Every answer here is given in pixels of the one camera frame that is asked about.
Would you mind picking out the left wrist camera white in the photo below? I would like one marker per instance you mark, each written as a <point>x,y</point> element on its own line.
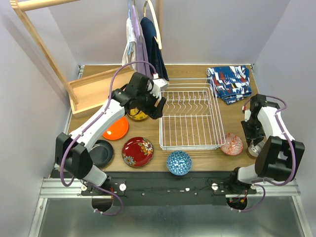
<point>158,85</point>

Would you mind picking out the white hanging cloth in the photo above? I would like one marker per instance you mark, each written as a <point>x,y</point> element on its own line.
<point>130,52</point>

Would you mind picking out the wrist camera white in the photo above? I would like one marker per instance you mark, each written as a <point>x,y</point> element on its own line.
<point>158,85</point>
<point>247,113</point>

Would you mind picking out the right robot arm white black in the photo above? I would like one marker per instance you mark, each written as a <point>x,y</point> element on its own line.
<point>278,160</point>

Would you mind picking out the navy hanging cloth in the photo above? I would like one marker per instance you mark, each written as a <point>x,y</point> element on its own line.
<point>153,51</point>

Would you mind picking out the red white patterned bowl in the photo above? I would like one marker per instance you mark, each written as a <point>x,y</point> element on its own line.
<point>232,144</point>

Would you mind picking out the lilac hanging cloth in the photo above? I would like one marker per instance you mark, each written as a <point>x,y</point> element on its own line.
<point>141,50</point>

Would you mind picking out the yellow patterned small plate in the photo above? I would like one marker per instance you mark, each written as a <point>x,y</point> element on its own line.
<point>137,115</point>

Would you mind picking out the red floral plate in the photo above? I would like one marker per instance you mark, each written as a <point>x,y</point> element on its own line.
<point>137,152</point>

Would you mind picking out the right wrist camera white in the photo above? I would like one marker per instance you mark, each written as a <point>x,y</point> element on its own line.
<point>247,113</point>

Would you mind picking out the blue red patterned folded cloth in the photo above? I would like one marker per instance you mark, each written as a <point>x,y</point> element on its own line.
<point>232,83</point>

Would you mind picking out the white brown metal cup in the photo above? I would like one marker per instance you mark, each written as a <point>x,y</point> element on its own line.
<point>253,151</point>

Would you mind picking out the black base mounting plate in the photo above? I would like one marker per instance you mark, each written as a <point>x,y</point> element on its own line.
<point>164,188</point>

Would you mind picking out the wooden hanger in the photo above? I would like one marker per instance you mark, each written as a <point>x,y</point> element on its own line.
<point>148,3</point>

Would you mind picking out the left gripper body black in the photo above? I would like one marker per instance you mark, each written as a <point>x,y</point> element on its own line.
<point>153,106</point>

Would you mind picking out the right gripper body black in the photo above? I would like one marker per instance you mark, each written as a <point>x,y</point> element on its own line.
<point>253,129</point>

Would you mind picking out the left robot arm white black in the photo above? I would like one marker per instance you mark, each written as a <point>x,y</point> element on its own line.
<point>72,151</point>

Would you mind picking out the wooden clothes rack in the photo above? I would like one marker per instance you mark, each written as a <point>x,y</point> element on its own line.
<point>86,94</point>

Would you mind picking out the white wire dish rack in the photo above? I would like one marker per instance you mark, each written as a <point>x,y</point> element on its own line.
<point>191,116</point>

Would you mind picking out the blue patterned bowl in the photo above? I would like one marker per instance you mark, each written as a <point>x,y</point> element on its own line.
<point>179,163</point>

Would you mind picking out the orange plate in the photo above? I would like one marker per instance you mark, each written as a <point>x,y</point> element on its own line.
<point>117,130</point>

